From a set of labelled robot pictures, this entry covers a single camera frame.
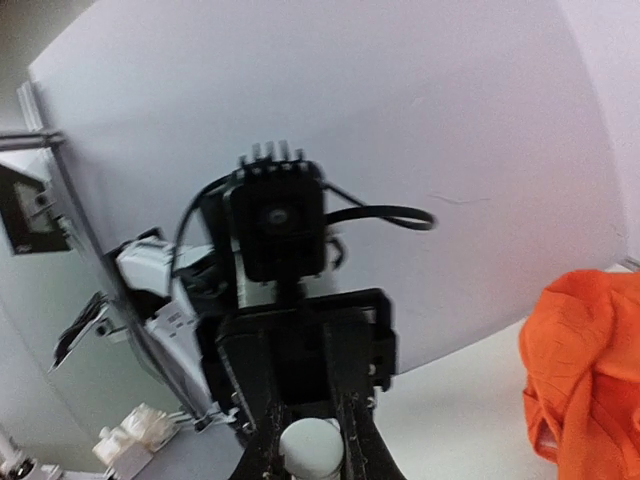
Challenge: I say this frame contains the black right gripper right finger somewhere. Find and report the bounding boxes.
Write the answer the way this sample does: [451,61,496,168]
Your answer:
[339,394,406,480]

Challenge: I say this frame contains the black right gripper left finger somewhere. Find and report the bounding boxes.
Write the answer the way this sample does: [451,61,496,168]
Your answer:
[229,404,292,480]

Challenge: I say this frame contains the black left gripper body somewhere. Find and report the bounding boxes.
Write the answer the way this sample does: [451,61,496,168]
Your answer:
[197,288,398,415]

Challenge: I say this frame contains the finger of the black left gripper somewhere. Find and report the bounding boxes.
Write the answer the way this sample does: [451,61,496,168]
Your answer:
[323,320,375,409]
[216,329,283,435]

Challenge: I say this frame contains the clear nail polish bottle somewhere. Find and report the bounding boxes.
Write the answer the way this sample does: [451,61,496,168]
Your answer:
[279,418,345,480]

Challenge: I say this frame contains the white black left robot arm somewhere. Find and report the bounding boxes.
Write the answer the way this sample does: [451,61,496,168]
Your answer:
[111,230,397,437]

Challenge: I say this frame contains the white plastic bags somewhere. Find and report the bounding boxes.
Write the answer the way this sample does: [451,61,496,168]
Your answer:
[92,403,179,479]

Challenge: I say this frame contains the orange sweatshirt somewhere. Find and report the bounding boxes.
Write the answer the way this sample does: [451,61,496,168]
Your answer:
[519,270,639,479]

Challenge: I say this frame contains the wall mounted black monitor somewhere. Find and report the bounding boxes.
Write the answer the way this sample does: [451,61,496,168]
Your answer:
[1,165,71,255]

